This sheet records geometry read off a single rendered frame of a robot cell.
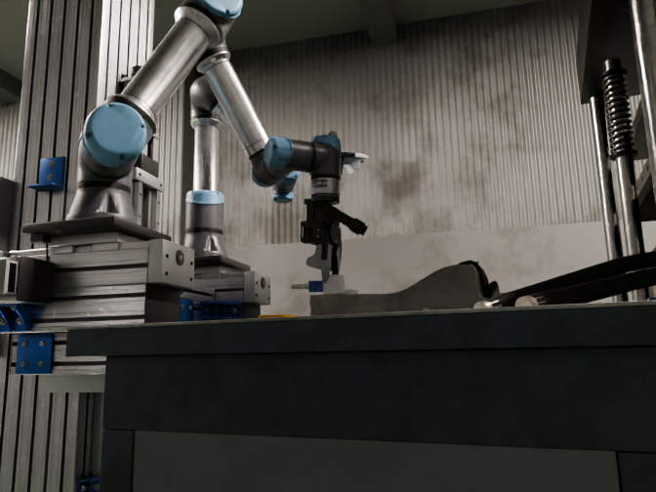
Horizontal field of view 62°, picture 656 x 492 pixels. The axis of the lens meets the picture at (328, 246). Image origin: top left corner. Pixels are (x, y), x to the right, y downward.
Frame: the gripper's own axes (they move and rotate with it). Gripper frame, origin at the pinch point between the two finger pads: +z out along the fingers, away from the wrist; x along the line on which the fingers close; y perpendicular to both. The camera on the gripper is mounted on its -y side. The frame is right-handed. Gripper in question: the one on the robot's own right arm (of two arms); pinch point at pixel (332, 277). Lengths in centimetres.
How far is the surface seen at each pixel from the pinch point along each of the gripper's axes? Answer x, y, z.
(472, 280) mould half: 7.9, -34.8, 1.0
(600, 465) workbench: 70, -54, 20
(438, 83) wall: -290, 30, -165
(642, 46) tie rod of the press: -7, -69, -51
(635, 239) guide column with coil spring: -80, -76, -16
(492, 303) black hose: 43, -42, 6
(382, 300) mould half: 8.2, -15.3, 5.3
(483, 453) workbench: 70, -44, 20
